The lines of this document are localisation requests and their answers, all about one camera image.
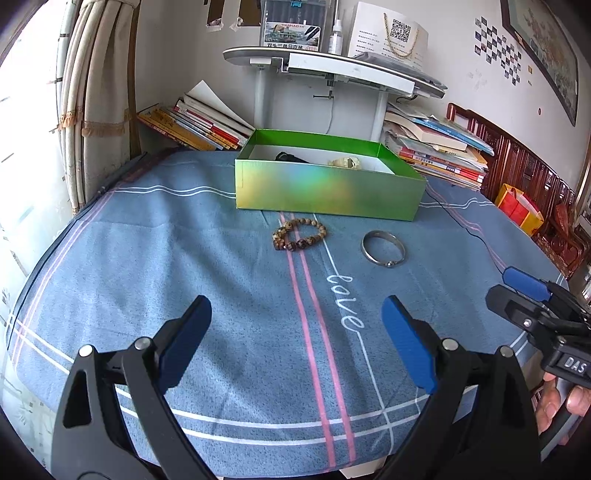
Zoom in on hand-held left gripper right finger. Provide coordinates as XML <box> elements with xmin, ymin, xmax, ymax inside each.
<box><xmin>381</xmin><ymin>295</ymin><xmax>541</xmax><ymax>480</ymax></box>

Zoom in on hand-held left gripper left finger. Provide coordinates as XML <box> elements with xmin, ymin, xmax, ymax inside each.
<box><xmin>51</xmin><ymin>295</ymin><xmax>218</xmax><ymax>480</ymax></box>

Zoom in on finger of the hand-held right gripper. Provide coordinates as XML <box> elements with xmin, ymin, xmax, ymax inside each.
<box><xmin>502</xmin><ymin>267</ymin><xmax>587</xmax><ymax>320</ymax></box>
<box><xmin>486</xmin><ymin>284</ymin><xmax>591</xmax><ymax>357</ymax></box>

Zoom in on silver bangle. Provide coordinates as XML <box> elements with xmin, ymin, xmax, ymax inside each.
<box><xmin>361</xmin><ymin>230</ymin><xmax>407</xmax><ymax>269</ymax></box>

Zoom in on brown wooden bead bracelet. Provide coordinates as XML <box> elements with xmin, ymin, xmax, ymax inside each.
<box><xmin>271</xmin><ymin>217</ymin><xmax>329</xmax><ymax>254</ymax></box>

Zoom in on shiny green cardboard box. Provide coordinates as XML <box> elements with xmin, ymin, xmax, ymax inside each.
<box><xmin>235</xmin><ymin>129</ymin><xmax>428</xmax><ymax>223</ymax></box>

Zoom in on person's right hand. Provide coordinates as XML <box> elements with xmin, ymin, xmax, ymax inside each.
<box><xmin>536</xmin><ymin>374</ymin><xmax>591</xmax><ymax>434</ymax></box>

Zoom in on red yellow shopping bag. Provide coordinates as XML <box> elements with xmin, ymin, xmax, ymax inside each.
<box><xmin>495</xmin><ymin>184</ymin><xmax>546</xmax><ymax>237</ymax></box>

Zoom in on blue plaid bedsheet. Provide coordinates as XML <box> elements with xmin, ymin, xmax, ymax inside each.
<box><xmin>0</xmin><ymin>150</ymin><xmax>574</xmax><ymax>479</ymax></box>

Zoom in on carved wooden headboard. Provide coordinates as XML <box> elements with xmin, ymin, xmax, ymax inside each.
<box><xmin>445</xmin><ymin>102</ymin><xmax>591</xmax><ymax>278</ymax></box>

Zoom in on stack of thick books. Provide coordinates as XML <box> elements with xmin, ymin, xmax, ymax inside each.
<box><xmin>382</xmin><ymin>102</ymin><xmax>496</xmax><ymax>193</ymax></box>

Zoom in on pile of thin booklets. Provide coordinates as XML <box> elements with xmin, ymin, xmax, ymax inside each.
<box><xmin>137</xmin><ymin>80</ymin><xmax>256</xmax><ymax>152</ymax></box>

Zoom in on beige curtain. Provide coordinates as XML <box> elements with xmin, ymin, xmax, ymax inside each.
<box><xmin>57</xmin><ymin>0</ymin><xmax>142</xmax><ymax>219</ymax></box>

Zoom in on white desk shelf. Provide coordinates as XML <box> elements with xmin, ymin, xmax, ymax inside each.
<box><xmin>222</xmin><ymin>46</ymin><xmax>448</xmax><ymax>145</ymax></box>

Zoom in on white paper gift bag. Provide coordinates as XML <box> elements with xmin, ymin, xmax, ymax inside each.
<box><xmin>347</xmin><ymin>1</ymin><xmax>428</xmax><ymax>66</ymax></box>

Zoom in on white spray bottle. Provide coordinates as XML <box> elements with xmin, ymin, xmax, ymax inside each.
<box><xmin>328</xmin><ymin>18</ymin><xmax>345</xmax><ymax>55</ymax></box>

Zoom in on clear plastic storage box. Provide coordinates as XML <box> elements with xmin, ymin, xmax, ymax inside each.
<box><xmin>260</xmin><ymin>0</ymin><xmax>331</xmax><ymax>51</ymax></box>

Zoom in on black cable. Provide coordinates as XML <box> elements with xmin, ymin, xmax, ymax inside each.
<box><xmin>422</xmin><ymin>188</ymin><xmax>509</xmax><ymax>276</ymax></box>

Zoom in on dark framed wall picture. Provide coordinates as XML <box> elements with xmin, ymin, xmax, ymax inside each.
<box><xmin>500</xmin><ymin>0</ymin><xmax>581</xmax><ymax>128</ymax></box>

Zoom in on checkered wall photo collage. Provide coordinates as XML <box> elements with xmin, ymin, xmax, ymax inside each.
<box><xmin>475</xmin><ymin>16</ymin><xmax>523</xmax><ymax>86</ymax></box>

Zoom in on brown wall frame stickers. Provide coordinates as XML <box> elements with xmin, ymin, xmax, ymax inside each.
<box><xmin>203</xmin><ymin>0</ymin><xmax>262</xmax><ymax>32</ymax></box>

